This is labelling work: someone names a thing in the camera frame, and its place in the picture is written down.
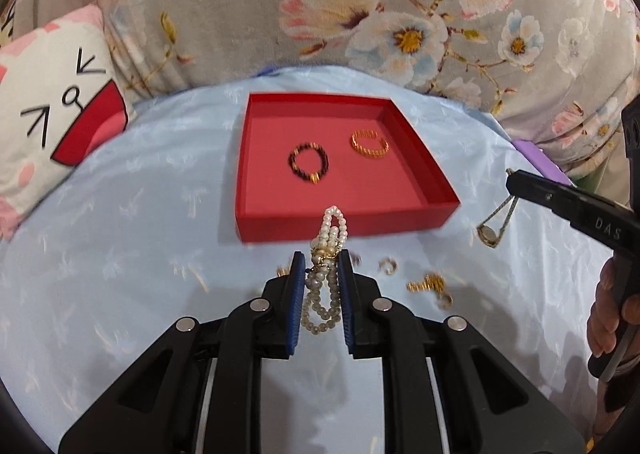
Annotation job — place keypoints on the grey floral blanket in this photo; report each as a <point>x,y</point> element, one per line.
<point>553,72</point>

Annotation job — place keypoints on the gold cuff bangle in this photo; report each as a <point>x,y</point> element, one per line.
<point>368,143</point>

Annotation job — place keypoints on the person's right hand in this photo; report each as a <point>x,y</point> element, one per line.
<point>604,315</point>

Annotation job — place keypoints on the gold wristwatch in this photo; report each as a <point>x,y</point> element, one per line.
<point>486,233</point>

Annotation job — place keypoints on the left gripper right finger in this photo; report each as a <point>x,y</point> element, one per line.
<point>584,211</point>

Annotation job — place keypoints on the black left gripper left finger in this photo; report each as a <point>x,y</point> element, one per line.
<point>197,387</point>

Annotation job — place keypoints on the white pink cat pillow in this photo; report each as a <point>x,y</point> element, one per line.
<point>60,100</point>

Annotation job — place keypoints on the light blue palm-print cushion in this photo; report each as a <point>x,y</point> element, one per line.
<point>144,233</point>

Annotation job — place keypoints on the red shallow box tray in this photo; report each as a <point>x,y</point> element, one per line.
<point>296,161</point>

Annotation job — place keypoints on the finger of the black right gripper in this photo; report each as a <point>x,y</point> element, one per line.
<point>446,388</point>

